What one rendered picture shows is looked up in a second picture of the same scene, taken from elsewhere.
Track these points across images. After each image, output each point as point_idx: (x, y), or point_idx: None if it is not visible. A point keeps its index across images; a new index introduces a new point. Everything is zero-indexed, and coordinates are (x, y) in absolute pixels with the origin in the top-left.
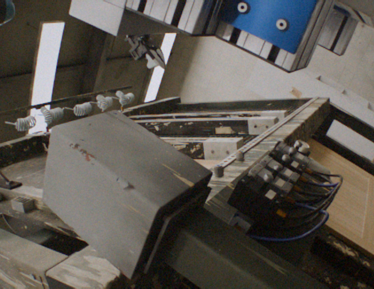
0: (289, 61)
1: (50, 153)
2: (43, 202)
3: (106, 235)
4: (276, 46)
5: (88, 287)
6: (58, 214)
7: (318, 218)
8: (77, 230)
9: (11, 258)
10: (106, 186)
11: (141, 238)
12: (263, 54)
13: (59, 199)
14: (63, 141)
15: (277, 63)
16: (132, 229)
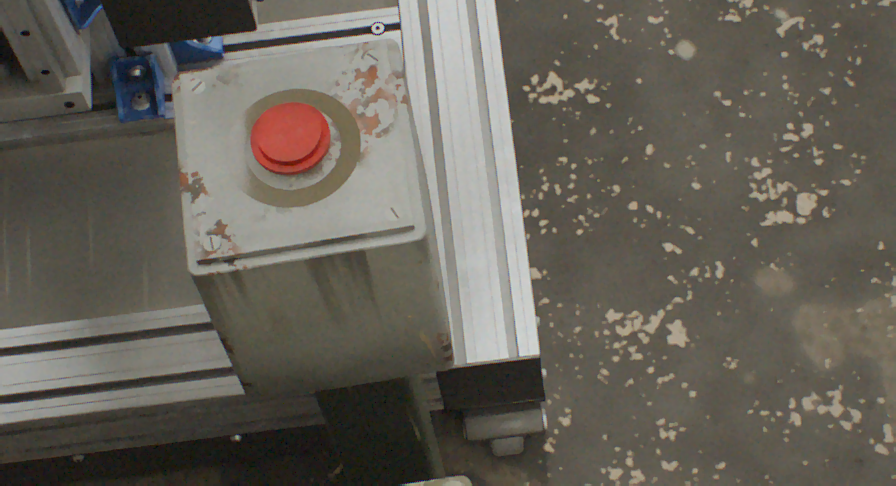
0: (256, 11)
1: (407, 97)
2: (427, 236)
3: (439, 270)
4: None
5: (456, 480)
6: (433, 259)
7: None
8: (439, 285)
9: None
10: (421, 157)
11: (438, 251)
12: None
13: (426, 213)
14: (404, 70)
15: (254, 13)
16: (435, 235)
